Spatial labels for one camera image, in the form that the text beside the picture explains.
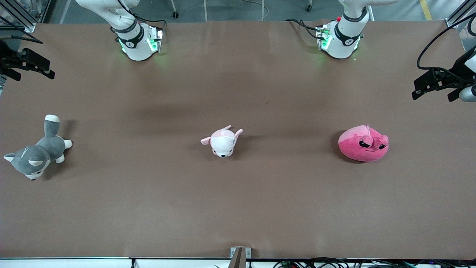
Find black right arm base cable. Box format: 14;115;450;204
117;0;168;28

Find black left arm base cable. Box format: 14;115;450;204
286;18;321;41

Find black cable bundle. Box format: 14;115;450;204
273;257;476;268

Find pink round plush toy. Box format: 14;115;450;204
338;125;389;163

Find white table edge rail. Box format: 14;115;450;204
0;257;231;268

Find aluminium frame profile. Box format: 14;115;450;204
0;0;56;34
446;0;476;28

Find white pink plush dog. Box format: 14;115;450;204
200;125;243;158

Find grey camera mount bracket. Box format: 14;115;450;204
230;246;251;268

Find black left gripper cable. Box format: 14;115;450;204
416;14;476;80

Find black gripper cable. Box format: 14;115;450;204
416;14;476;80
10;35;44;45

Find black arm base cable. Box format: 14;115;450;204
117;0;168;28
286;18;321;41

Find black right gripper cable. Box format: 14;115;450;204
10;35;44;45

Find grey husky plush toy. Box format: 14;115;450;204
3;114;73;181

